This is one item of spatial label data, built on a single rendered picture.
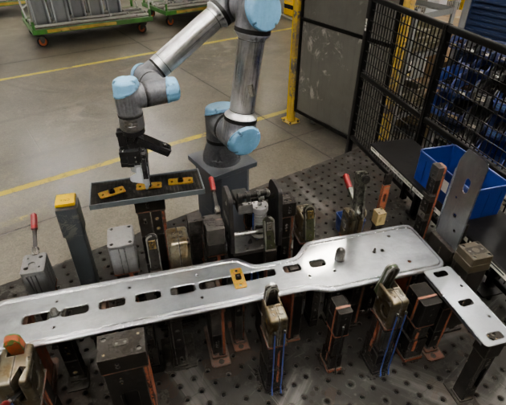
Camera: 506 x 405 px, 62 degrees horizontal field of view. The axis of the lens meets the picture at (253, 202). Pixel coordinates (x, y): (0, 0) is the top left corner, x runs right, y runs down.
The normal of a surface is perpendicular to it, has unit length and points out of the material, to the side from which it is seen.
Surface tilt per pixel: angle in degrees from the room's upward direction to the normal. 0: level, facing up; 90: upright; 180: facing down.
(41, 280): 90
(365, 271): 0
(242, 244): 0
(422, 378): 0
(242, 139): 97
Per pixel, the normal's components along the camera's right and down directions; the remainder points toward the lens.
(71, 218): 0.27, 0.57
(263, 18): 0.52, 0.40
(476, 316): 0.01, -0.81
